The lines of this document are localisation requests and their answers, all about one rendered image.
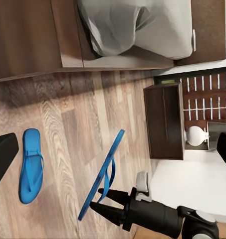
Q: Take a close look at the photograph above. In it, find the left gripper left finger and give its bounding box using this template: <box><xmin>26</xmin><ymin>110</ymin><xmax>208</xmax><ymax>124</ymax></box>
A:
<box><xmin>0</xmin><ymin>132</ymin><xmax>19</xmax><ymax>181</ymax></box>

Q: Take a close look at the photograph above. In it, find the sandal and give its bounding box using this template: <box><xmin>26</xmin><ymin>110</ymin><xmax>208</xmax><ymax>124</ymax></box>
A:
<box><xmin>78</xmin><ymin>129</ymin><xmax>125</xmax><ymax>220</ymax></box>
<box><xmin>19</xmin><ymin>128</ymin><xmax>43</xmax><ymax>205</ymax></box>

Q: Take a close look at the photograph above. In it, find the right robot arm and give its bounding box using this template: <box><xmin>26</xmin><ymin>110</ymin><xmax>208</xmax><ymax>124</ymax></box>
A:
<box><xmin>89</xmin><ymin>171</ymin><xmax>219</xmax><ymax>239</ymax></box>

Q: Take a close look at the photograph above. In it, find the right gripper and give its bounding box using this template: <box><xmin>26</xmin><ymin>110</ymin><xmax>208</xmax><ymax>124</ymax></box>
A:
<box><xmin>89</xmin><ymin>187</ymin><xmax>166</xmax><ymax>232</ymax></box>

